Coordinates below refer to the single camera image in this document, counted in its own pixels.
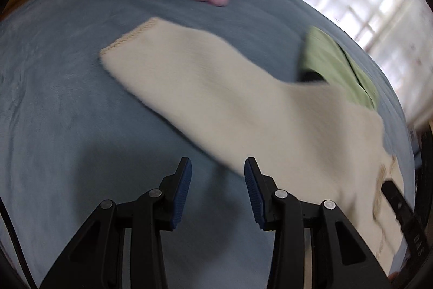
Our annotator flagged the light green garment black trim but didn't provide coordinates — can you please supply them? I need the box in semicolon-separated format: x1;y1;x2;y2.
300;25;380;111

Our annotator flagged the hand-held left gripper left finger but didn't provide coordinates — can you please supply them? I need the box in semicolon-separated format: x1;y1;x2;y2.
39;157;193;289

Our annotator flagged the cream fleece blanket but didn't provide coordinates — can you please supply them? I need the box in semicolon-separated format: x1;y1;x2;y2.
99;17;406;271

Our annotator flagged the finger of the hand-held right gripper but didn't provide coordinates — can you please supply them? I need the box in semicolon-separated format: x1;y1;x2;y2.
381;180;425;258

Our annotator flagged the black cable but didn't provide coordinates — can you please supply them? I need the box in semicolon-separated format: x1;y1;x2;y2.
0;196;38;289

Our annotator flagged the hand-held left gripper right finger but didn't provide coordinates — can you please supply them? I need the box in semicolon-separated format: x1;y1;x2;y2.
244;157;393;289

